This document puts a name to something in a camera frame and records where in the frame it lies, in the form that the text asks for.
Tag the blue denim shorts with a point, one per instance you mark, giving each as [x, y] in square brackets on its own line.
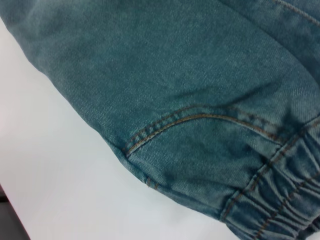
[190, 95]

